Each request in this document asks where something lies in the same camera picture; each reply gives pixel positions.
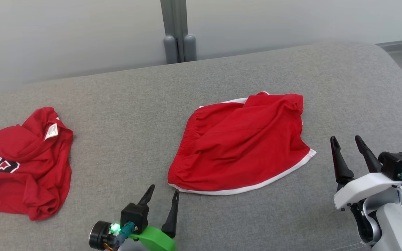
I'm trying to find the red shorts with white trim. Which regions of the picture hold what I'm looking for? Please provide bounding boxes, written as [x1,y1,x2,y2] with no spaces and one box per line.
[167,91,317,196]

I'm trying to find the grey partition base rail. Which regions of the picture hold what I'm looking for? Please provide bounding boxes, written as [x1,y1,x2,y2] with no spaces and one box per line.
[375,38,402,48]

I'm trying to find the teal left camera plug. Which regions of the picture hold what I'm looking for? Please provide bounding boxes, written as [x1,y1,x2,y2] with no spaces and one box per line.
[113,221,136,249]

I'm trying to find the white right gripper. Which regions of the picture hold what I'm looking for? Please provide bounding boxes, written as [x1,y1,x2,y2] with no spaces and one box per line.
[330,135,402,246]

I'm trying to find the red and white T-shirt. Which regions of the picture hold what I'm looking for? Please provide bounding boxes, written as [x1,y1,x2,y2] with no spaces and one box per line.
[0,107,74,221]

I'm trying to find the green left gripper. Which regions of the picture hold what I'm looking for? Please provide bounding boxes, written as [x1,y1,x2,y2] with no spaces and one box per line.
[89,184,180,251]

